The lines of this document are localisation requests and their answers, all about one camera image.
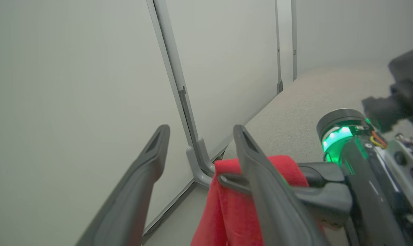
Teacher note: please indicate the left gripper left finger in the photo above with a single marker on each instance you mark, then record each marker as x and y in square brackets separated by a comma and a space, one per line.
[131, 198]

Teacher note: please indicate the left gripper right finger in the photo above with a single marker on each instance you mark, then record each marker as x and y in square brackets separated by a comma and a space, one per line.
[274, 205]

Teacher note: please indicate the thin grey partition post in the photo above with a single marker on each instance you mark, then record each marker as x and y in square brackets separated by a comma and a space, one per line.
[294, 41]

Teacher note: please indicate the red cloth garment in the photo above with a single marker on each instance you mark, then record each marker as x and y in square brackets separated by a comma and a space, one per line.
[233, 212]

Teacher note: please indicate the grey partition post with foot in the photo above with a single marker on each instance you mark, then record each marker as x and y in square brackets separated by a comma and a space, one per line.
[192, 136]

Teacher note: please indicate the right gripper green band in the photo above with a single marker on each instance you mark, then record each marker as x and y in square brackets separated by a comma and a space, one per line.
[370, 198]

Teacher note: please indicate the grey partition bottom rail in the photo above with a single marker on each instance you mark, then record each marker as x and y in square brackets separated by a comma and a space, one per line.
[172, 205]

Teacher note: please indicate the grey partition post with bracket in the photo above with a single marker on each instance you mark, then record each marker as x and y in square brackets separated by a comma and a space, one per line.
[279, 68]

